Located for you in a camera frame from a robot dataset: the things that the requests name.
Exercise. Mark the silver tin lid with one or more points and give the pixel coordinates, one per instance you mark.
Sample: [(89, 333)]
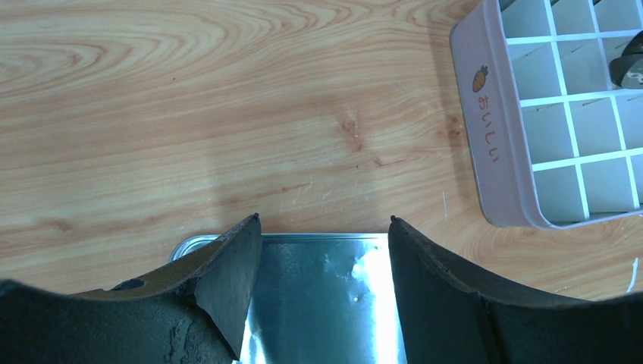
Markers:
[(323, 298)]

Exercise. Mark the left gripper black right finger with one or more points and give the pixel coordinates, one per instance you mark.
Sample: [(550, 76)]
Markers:
[(454, 311)]

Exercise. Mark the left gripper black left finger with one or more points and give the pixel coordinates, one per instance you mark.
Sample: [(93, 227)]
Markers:
[(191, 310)]

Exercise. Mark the silver compartment tin box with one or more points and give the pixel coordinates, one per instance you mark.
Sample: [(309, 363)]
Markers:
[(554, 144)]

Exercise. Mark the brown chocolate piece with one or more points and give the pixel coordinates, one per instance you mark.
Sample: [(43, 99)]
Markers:
[(626, 70)]

